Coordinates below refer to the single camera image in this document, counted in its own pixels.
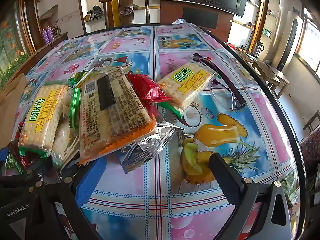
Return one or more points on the black shoes on shelf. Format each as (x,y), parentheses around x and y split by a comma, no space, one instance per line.
(96,12)

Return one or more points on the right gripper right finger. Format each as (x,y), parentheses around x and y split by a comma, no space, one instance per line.
(237,192)

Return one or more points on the wooden chair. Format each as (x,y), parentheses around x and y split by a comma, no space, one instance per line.
(125,12)

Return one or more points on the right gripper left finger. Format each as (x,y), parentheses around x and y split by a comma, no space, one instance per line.
(89,178)

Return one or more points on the colourful fruit print tablecloth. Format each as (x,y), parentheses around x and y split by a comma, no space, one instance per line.
(175,195)

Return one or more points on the purple bottle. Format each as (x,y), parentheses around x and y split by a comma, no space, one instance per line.
(45,36)
(49,34)

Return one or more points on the wooden side table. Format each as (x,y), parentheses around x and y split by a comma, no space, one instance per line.
(276,80)

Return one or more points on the flower mural glass panel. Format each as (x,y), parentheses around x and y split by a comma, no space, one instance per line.
(14,51)

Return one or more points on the clear round biscuit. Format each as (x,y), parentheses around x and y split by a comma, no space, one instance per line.
(66,143)

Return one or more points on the brown cardboard box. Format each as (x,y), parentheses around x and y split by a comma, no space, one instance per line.
(10,97)

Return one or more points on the red snack packet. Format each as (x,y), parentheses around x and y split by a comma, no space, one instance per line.
(147,89)

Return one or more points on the steel electric kettle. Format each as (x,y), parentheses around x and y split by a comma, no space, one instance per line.
(257,49)

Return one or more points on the purple bottle right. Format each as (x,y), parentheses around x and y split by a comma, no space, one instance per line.
(49,34)

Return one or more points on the Weidan cracker pack green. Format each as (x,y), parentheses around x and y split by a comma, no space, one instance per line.
(39,129)

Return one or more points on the purple frame eyeglasses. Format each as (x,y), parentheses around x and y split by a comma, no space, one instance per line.
(223,90)

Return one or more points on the white plastic bag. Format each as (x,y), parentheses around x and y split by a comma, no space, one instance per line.
(180,21)

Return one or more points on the silver foil snack bag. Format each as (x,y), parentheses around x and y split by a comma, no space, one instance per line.
(140,152)

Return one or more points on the purple bottle left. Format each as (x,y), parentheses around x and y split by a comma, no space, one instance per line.
(45,36)

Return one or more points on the orange cracker pack back side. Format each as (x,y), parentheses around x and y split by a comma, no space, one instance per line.
(111,115)

